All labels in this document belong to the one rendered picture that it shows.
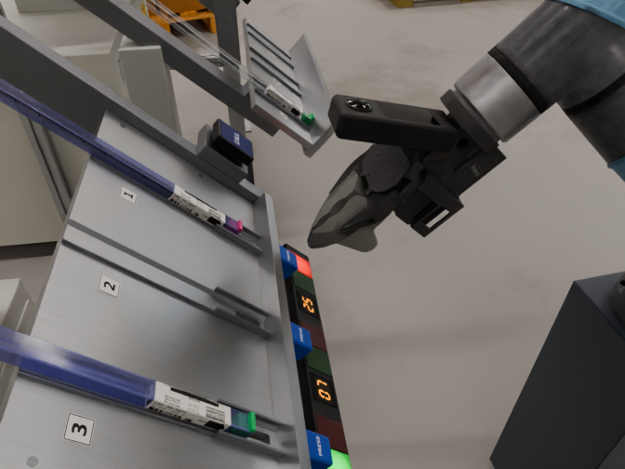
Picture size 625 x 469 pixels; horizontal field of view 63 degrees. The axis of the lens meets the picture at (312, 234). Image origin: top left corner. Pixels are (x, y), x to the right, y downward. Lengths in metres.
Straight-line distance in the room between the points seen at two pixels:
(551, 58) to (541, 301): 1.17
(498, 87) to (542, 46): 0.04
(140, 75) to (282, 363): 0.53
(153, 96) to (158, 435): 0.59
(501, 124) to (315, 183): 1.45
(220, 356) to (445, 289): 1.18
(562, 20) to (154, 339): 0.40
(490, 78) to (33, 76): 0.42
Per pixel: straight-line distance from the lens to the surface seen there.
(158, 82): 0.84
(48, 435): 0.32
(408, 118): 0.48
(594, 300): 0.83
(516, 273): 1.66
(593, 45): 0.50
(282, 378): 0.44
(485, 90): 0.49
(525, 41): 0.49
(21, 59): 0.56
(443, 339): 1.42
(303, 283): 0.60
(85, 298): 0.38
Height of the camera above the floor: 1.09
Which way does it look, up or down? 41 degrees down
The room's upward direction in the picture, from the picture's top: straight up
